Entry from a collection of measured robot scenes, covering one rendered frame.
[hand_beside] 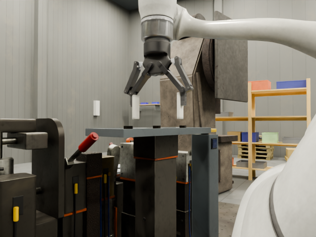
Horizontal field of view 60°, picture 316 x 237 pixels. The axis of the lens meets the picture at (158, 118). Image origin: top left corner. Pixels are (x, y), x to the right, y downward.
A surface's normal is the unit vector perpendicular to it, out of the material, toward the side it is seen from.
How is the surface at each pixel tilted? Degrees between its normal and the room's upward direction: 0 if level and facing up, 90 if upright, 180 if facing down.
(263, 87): 90
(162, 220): 90
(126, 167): 90
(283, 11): 90
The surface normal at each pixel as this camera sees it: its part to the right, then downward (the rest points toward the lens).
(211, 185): 0.76, -0.01
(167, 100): -0.69, 0.03
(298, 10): -0.50, -0.02
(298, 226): -0.98, 0.15
